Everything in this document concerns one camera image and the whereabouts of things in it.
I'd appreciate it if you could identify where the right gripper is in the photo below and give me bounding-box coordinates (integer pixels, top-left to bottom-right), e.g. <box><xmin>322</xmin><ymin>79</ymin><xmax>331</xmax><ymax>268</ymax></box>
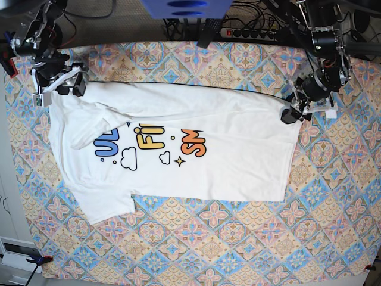
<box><xmin>31</xmin><ymin>63</ymin><xmax>88</xmax><ymax>107</ymax></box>

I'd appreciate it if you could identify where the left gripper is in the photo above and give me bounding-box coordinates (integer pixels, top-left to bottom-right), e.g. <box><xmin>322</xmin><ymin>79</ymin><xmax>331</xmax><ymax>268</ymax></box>
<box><xmin>280</xmin><ymin>73</ymin><xmax>338</xmax><ymax>124</ymax></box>

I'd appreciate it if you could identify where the white printed T-shirt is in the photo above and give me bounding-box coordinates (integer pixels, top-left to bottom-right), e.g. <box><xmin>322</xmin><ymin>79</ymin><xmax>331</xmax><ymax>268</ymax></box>
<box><xmin>48</xmin><ymin>82</ymin><xmax>301</xmax><ymax>225</ymax></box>

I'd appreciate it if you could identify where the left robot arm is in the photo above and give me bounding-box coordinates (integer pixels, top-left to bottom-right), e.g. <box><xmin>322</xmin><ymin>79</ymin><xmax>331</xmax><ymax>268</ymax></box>
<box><xmin>281</xmin><ymin>1</ymin><xmax>351</xmax><ymax>124</ymax></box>

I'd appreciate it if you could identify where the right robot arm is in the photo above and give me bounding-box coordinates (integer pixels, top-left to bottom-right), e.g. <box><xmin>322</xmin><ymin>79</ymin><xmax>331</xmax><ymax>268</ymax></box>
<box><xmin>10</xmin><ymin>1</ymin><xmax>88</xmax><ymax>107</ymax></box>

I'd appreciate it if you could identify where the red black table clamp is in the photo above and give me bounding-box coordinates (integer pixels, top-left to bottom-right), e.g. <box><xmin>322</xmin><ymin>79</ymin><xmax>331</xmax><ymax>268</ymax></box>
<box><xmin>1</xmin><ymin>31</ymin><xmax>18</xmax><ymax>78</ymax></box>

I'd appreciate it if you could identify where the blue plastic box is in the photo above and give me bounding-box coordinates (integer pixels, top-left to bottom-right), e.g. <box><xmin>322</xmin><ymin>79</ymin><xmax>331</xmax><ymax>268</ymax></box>
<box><xmin>141</xmin><ymin>0</ymin><xmax>233</xmax><ymax>19</ymax></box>

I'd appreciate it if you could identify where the patterned colourful tablecloth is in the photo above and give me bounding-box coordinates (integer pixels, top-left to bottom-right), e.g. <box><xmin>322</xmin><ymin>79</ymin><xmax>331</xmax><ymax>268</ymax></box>
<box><xmin>2</xmin><ymin>42</ymin><xmax>380</xmax><ymax>285</ymax></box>

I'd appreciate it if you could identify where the white cabinet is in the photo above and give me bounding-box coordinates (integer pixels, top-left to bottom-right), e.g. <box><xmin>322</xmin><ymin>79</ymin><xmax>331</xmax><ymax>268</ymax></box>
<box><xmin>0</xmin><ymin>65</ymin><xmax>45</xmax><ymax>284</ymax></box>

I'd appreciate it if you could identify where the orange corner clamp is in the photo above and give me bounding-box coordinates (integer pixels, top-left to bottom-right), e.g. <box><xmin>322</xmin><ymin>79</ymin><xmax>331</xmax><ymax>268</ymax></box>
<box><xmin>365</xmin><ymin>265</ymin><xmax>376</xmax><ymax>271</ymax></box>

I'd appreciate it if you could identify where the orange black table clamp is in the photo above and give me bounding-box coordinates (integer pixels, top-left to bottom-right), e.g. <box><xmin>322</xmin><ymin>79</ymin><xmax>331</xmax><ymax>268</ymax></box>
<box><xmin>26</xmin><ymin>255</ymin><xmax>53</xmax><ymax>266</ymax></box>

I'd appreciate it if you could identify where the white power strip red switch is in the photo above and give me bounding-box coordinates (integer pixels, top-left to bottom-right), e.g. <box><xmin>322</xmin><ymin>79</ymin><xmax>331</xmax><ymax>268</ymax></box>
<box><xmin>220</xmin><ymin>28</ymin><xmax>278</xmax><ymax>41</ymax></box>

